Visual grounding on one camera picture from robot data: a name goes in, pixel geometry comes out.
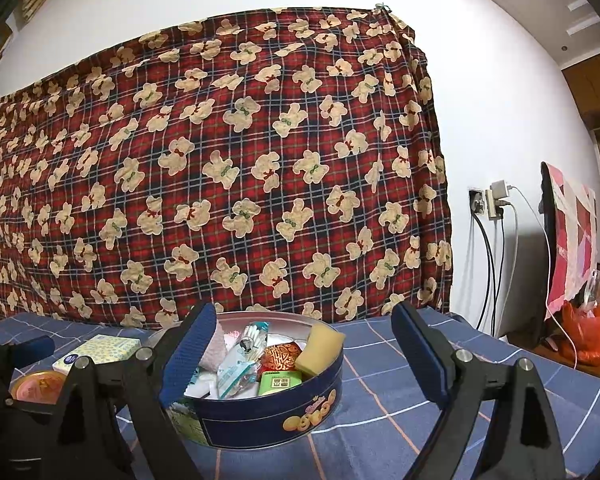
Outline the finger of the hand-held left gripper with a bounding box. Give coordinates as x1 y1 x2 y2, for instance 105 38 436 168
7 336 56 368
5 392 63 419

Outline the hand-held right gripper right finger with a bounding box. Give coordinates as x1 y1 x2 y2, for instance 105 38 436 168
391 301 566 480

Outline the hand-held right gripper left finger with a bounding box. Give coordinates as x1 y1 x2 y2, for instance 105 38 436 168
55 301 218 480

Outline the cotton swab packet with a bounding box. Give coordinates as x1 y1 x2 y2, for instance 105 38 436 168
217 322 271 401

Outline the yellow patterned tissue box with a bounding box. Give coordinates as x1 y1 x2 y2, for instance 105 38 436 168
51 335 142 378

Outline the red foil packet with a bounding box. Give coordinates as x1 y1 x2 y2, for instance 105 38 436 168
257 341 306 376

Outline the green tissue packet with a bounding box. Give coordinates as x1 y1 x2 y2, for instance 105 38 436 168
256 370 303 398

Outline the round blue cookie tin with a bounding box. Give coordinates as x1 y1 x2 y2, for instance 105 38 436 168
147 311 345 448

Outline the yellow sponge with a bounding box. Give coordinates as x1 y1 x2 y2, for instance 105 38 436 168
295 323 346 377

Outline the blue plaid bed sheet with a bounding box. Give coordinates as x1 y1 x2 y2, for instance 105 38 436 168
0 307 600 480

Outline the orange plastic bag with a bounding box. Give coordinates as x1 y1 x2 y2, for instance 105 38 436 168
562 282 600 366

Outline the glass bottle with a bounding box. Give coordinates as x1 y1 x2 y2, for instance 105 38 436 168
587 262 600 311

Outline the red plaid bear-print blanket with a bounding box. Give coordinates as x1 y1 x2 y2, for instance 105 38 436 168
0 6 453 328

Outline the black cable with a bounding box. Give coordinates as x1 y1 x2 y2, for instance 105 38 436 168
472 210 497 333

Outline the wall socket with chargers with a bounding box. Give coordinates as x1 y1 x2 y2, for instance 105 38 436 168
486 180 512 221

